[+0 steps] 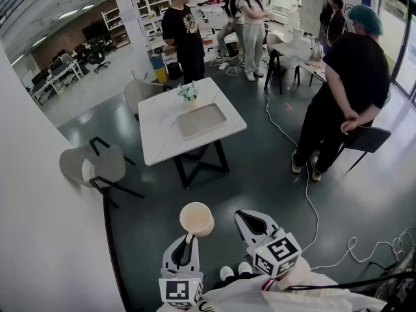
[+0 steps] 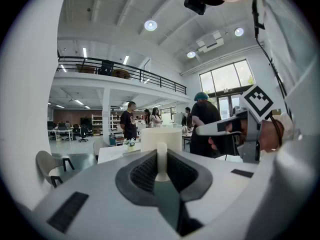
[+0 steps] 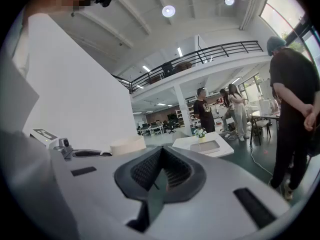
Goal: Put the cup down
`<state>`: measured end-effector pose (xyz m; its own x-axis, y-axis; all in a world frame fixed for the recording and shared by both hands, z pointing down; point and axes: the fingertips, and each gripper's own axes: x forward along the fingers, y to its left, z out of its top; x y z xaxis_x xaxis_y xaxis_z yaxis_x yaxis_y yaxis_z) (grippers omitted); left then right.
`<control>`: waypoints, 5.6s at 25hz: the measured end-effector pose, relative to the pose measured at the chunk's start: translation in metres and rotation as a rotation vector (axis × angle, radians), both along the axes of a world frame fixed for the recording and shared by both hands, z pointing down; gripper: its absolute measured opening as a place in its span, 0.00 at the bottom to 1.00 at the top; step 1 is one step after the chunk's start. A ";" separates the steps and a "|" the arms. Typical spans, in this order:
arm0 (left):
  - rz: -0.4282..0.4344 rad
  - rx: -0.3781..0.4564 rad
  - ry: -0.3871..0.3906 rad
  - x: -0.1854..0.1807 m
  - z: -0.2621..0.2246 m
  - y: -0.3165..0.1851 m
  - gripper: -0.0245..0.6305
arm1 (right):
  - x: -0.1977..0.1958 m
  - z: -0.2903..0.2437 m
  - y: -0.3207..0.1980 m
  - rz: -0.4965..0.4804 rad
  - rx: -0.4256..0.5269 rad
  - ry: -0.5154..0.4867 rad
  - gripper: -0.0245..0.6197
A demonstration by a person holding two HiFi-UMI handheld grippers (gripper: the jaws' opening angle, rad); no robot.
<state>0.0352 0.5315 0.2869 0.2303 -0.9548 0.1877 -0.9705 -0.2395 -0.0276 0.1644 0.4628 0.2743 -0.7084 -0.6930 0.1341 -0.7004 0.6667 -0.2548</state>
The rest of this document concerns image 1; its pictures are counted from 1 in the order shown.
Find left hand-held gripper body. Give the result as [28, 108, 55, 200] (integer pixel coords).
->
[158, 269, 205, 309]

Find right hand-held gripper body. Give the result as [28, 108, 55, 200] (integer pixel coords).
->
[246, 227, 303, 279]

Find cream ceramic mug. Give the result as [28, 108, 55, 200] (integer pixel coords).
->
[179, 201, 215, 244]

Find grey rectangular tray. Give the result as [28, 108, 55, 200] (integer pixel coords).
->
[175, 103, 228, 142]

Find person's right forearm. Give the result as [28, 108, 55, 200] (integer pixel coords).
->
[259, 255, 339, 294]

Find person's black trousers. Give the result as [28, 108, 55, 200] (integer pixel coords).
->
[213, 273, 261, 289]

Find white marble table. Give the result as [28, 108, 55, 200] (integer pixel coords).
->
[137, 77, 248, 190]

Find dark seat chair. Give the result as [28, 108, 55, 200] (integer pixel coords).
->
[337, 127, 393, 172]

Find potted blue white flowers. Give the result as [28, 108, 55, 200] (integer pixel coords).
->
[177, 81, 199, 110]

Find long grey work table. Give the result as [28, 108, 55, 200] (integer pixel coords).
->
[268, 40, 328, 96]

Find black bin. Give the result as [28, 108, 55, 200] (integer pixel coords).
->
[166, 62, 183, 81]

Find round white appliance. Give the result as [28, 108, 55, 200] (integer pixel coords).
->
[297, 37, 313, 60]

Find tall white appliance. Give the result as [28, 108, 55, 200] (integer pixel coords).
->
[292, 27, 306, 47]

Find blue bin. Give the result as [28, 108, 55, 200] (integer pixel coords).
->
[149, 54, 166, 71]

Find black office chair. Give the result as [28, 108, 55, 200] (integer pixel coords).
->
[89, 44, 111, 74]

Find row of office desks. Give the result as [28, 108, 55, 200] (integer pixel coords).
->
[31, 58, 85, 105]

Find white locker cabinet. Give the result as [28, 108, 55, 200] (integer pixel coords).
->
[298, 0, 329, 37]

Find white shelving unit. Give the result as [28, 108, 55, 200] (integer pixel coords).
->
[129, 0, 228, 61]

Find long white floor cable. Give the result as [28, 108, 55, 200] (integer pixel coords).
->
[262, 73, 320, 253]

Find coiled white floor cable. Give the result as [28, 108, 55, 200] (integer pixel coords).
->
[310, 227, 416, 271]

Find black cable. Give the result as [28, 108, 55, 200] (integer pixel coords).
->
[285, 270, 416, 293]

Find grey chair black frame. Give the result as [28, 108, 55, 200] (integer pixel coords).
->
[58, 136, 146, 209]
[123, 79, 173, 123]

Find looped white cable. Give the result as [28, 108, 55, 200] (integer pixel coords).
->
[209, 55, 244, 77]

